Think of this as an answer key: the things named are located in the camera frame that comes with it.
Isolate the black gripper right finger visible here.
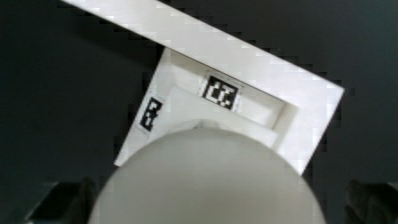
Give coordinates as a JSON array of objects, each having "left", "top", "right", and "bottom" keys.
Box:
[{"left": 345, "top": 180, "right": 398, "bottom": 224}]

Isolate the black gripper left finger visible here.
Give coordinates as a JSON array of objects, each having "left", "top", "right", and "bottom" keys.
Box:
[{"left": 24, "top": 178, "right": 96, "bottom": 224}]

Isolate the white lamp bulb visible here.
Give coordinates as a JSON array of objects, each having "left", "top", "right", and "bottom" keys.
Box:
[{"left": 89, "top": 129, "right": 327, "bottom": 224}]

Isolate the white lamp base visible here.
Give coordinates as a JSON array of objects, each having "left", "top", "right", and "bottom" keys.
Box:
[{"left": 114, "top": 49, "right": 286, "bottom": 166}]

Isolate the white U-shaped fence frame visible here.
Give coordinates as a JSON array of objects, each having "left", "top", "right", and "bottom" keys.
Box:
[{"left": 63, "top": 0, "right": 345, "bottom": 171}]

